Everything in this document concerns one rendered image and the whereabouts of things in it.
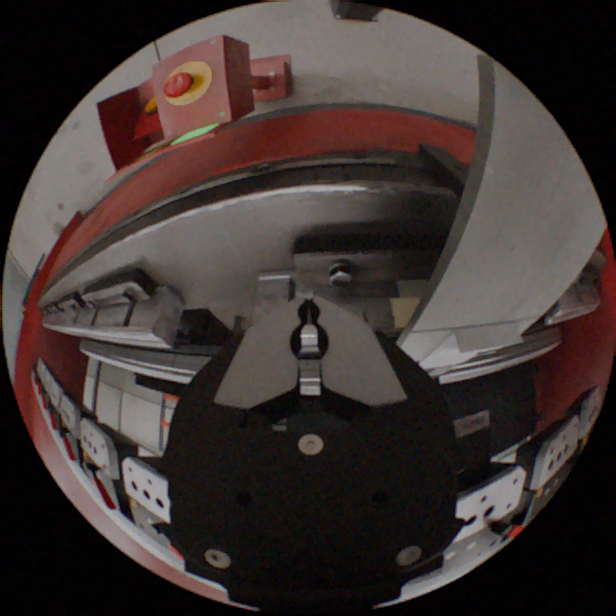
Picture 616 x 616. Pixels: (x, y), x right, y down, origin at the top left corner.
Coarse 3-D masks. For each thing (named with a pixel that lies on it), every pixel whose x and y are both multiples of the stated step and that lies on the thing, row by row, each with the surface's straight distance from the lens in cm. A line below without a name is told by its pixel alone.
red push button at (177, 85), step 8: (184, 72) 30; (168, 80) 31; (176, 80) 30; (184, 80) 29; (192, 80) 30; (168, 88) 30; (176, 88) 30; (184, 88) 29; (168, 96) 31; (176, 96) 30
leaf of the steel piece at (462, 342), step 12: (492, 324) 21; (504, 324) 23; (516, 324) 24; (456, 336) 19; (468, 336) 19; (480, 336) 20; (492, 336) 21; (504, 336) 22; (516, 336) 23; (444, 348) 23; (456, 348) 24; (468, 348) 19; (480, 348) 19; (432, 360) 27; (444, 360) 29
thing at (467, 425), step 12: (456, 420) 29; (468, 420) 30; (480, 420) 31; (456, 432) 29; (468, 432) 29; (480, 432) 30; (492, 432) 31; (468, 444) 29; (480, 444) 30; (468, 456) 29; (480, 456) 31; (468, 468) 30; (480, 468) 31; (468, 480) 31
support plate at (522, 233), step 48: (480, 96) 9; (528, 96) 10; (480, 144) 9; (528, 144) 10; (480, 192) 9; (528, 192) 11; (576, 192) 15; (480, 240) 11; (528, 240) 13; (576, 240) 18; (432, 288) 13; (480, 288) 14; (528, 288) 18; (432, 336) 19
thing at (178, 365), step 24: (528, 336) 79; (552, 336) 94; (120, 360) 93; (144, 360) 79; (168, 360) 70; (192, 360) 64; (312, 360) 51; (480, 360) 61; (504, 360) 68; (312, 384) 50
